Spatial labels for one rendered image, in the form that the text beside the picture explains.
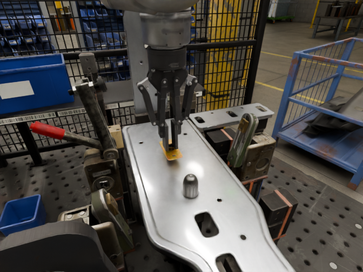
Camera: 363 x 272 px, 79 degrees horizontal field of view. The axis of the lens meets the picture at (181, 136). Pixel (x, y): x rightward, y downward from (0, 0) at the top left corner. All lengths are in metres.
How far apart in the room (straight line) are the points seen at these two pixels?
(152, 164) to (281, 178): 0.63
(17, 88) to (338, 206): 1.15
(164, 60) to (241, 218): 0.32
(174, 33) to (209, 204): 0.32
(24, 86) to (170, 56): 0.54
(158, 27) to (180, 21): 0.04
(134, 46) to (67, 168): 0.63
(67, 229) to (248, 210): 0.33
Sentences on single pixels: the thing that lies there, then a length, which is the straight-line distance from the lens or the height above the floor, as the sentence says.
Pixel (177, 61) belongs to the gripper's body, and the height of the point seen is 1.24.
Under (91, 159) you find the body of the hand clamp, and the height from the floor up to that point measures 1.05.
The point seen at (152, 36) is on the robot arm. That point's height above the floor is 1.28.
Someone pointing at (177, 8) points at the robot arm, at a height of 1.33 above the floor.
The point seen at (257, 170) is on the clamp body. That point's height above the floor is 0.96.
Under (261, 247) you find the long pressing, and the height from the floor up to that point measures 1.00.
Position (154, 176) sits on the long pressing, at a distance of 0.51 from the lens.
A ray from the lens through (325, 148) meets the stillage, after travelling 2.40.
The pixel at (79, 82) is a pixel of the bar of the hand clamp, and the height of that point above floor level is 1.21.
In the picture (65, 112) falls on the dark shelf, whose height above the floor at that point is 1.02.
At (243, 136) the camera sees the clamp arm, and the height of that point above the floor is 1.07.
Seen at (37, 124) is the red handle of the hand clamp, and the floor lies 1.15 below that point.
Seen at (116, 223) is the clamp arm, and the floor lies 1.06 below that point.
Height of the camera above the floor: 1.35
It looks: 33 degrees down
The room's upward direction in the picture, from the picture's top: straight up
